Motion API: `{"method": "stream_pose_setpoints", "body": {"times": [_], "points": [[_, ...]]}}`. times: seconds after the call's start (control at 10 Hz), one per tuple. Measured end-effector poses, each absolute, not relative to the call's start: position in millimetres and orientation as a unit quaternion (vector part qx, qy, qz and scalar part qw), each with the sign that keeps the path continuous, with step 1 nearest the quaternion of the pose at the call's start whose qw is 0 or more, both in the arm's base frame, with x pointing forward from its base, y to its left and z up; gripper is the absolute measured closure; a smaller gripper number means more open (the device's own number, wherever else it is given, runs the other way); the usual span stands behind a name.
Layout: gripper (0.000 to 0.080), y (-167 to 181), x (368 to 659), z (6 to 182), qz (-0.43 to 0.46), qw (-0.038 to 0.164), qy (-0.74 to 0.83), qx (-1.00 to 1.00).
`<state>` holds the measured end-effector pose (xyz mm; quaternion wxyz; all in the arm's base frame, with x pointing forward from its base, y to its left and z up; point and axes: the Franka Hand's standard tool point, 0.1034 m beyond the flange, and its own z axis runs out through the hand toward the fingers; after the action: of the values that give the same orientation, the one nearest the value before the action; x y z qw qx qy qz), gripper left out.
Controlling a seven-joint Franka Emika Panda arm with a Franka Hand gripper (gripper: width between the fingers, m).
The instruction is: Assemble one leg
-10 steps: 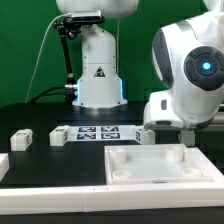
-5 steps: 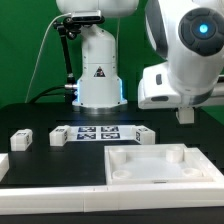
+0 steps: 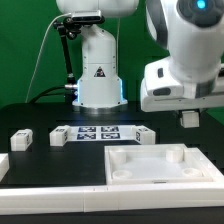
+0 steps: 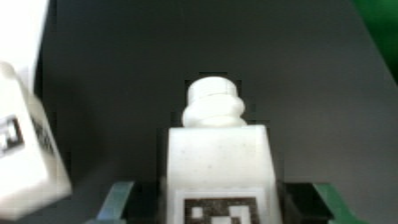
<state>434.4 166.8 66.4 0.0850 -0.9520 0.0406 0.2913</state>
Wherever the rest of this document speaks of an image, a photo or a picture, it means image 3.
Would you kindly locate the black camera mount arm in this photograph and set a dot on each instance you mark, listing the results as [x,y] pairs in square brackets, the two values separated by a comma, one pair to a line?
[68,50]

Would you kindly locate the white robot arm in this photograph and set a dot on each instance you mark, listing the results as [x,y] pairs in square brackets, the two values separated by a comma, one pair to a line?
[189,78]

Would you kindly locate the grey camera on mount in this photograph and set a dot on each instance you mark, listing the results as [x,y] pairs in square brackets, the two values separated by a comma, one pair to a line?
[87,17]

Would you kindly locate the white square tabletop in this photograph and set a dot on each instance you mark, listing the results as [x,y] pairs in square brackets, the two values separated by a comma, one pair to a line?
[151,164]

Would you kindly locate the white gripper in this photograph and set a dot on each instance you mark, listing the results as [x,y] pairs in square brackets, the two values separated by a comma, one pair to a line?
[160,92]

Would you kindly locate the white U-shaped fence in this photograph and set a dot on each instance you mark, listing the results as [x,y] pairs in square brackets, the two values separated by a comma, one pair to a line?
[114,197]

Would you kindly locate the AprilTag marker sheet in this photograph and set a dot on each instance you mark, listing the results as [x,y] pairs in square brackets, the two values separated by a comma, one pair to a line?
[100,133]

